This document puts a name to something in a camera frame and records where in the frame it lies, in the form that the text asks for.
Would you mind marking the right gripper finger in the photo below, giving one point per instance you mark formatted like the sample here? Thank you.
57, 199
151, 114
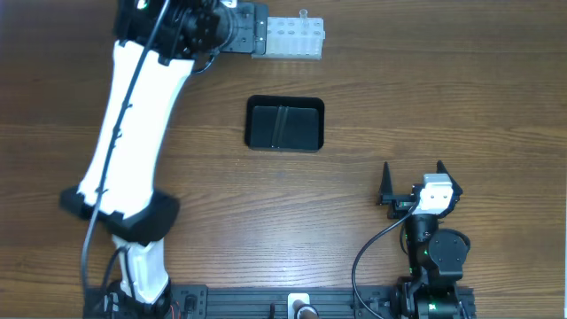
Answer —
457, 189
386, 184

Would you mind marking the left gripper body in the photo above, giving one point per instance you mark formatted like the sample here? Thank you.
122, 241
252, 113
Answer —
248, 28

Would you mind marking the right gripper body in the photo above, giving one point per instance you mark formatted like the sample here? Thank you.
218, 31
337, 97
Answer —
401, 204

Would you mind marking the clear test tube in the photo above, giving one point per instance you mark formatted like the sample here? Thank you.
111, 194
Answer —
284, 128
304, 13
277, 128

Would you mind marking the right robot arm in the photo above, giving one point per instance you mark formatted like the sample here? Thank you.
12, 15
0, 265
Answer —
445, 254

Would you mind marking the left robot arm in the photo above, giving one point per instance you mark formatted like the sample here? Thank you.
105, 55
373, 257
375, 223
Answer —
142, 133

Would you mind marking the white test tube rack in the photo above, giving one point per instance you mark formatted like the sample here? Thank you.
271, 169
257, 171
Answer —
297, 46

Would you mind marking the black tray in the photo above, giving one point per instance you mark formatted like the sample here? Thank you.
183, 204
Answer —
305, 128

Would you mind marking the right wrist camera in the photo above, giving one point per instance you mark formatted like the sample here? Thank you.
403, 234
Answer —
436, 195

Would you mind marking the mounting rail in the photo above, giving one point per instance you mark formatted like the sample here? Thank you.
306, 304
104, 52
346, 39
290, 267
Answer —
248, 305

